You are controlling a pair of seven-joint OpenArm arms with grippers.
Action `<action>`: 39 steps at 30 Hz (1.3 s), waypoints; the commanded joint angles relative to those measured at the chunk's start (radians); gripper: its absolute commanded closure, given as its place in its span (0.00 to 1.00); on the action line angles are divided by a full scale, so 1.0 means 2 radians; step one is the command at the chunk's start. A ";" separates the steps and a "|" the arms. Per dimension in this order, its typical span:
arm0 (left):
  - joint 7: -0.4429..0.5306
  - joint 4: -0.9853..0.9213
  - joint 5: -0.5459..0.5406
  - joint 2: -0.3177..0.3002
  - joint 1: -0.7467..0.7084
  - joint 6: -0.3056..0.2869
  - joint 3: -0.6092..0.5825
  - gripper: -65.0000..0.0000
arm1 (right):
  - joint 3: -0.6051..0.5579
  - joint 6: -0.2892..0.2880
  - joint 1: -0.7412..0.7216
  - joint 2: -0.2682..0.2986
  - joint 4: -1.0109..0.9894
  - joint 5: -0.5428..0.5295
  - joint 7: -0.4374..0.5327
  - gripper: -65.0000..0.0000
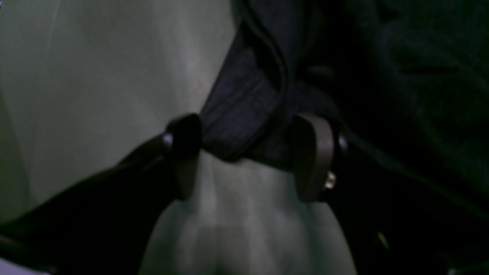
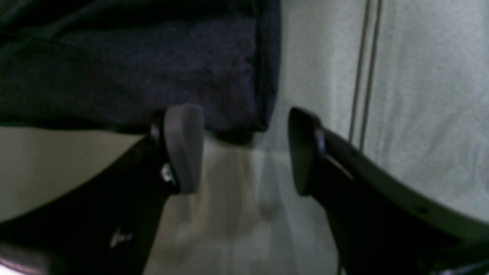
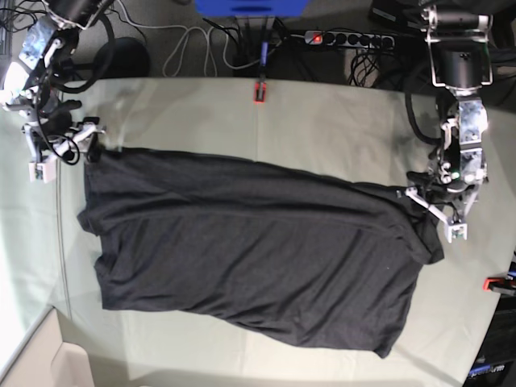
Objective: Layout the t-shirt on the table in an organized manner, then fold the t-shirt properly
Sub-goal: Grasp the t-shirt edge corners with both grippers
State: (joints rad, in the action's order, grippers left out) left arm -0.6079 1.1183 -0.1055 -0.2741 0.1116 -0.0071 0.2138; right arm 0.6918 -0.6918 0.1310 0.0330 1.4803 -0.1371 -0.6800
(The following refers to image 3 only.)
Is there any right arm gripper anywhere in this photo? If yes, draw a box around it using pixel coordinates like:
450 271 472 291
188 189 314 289
22 100 106 182

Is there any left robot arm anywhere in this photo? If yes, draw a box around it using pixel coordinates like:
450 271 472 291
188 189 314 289
405 1 493 242

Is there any right black orange clamp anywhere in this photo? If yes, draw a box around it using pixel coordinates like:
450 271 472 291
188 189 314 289
483 261 515 297

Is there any blue plastic box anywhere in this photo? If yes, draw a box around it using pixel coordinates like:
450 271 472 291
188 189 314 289
194 0 309 17

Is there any beige cardboard box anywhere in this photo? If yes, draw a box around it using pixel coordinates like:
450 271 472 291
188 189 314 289
1 308 94 387

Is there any round black stool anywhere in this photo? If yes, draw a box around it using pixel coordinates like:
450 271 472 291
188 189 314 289
101 37 151 79

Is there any black orange clamp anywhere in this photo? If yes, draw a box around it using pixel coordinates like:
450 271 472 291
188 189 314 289
254 40 268 103
483 261 515 297

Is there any white cable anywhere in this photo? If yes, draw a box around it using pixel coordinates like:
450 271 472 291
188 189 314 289
116 0 262 78

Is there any black t-shirt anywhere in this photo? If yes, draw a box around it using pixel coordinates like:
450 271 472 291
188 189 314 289
78 148 444 358

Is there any black power strip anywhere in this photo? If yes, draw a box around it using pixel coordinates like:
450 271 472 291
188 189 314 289
304 30 395 51

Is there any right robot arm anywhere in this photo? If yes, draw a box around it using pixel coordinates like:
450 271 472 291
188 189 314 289
1 1 115 183

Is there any middle black orange clamp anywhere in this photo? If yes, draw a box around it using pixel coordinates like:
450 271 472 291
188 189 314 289
254 40 268 103

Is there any light green table cloth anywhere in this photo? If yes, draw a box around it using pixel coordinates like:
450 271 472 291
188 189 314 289
1 78 515 386

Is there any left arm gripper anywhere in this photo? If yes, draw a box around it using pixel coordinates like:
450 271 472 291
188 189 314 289
405 171 486 243

